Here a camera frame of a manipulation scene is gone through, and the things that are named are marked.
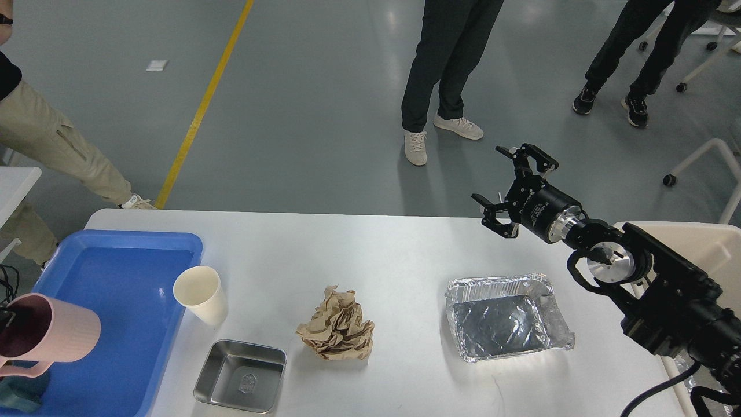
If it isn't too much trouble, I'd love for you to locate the person in dark trousers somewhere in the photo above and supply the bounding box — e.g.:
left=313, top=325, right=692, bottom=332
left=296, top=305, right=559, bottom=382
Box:
left=401, top=1, right=503, bottom=166

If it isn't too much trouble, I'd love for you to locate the beige plastic bin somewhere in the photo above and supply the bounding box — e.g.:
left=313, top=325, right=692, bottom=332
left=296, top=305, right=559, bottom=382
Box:
left=614, top=221, right=741, bottom=417

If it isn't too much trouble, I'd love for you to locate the person in beige trousers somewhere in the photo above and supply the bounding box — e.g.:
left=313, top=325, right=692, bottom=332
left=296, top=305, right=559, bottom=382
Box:
left=0, top=0, right=158, bottom=267

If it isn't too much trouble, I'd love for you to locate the blue plastic tray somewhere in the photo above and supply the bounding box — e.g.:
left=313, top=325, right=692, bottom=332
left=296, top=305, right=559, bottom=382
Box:
left=32, top=229, right=203, bottom=416

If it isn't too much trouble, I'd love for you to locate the white chair leg right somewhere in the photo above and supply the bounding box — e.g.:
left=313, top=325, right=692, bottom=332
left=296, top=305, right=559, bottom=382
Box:
left=662, top=138, right=740, bottom=225

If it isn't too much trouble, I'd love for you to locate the white rolling chair base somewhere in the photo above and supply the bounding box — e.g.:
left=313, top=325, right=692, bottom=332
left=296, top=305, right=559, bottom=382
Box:
left=632, top=1, right=739, bottom=97

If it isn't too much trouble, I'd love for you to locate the teal cup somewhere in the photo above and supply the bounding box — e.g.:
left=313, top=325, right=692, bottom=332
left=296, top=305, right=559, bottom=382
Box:
left=1, top=373, right=50, bottom=414

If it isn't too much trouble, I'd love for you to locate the square stainless steel tray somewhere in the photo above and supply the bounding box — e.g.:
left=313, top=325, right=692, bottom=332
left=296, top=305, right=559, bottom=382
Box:
left=193, top=339, right=288, bottom=414

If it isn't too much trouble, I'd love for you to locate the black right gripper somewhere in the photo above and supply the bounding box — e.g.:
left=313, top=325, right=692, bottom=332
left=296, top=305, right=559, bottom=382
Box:
left=471, top=144, right=582, bottom=243

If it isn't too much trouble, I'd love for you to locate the cream paper cup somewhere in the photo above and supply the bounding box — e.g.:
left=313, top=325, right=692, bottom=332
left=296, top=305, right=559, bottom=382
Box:
left=173, top=265, right=228, bottom=327

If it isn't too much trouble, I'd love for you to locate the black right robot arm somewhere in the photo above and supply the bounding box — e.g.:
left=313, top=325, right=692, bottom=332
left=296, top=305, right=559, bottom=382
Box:
left=472, top=143, right=740, bottom=416

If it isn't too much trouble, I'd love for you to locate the crumpled brown paper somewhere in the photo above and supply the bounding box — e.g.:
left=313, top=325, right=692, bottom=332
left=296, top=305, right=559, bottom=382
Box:
left=295, top=285, right=374, bottom=361

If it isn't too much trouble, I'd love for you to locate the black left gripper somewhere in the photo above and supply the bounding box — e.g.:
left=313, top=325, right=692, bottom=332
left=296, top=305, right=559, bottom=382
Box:
left=0, top=308, right=17, bottom=332

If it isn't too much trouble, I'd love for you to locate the pink mug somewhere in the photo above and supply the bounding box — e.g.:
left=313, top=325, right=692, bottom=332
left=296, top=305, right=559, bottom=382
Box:
left=1, top=293, right=101, bottom=378

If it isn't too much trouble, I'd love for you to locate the white side table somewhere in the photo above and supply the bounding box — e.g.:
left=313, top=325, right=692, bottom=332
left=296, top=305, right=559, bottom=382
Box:
left=1, top=166, right=42, bottom=227

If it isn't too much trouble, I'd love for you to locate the aluminium foil tray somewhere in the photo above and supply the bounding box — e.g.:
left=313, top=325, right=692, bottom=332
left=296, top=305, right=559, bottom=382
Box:
left=445, top=273, right=576, bottom=363

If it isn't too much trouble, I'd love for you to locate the person in black sneakers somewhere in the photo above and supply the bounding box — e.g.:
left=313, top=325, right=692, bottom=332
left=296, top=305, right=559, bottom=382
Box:
left=573, top=0, right=724, bottom=128

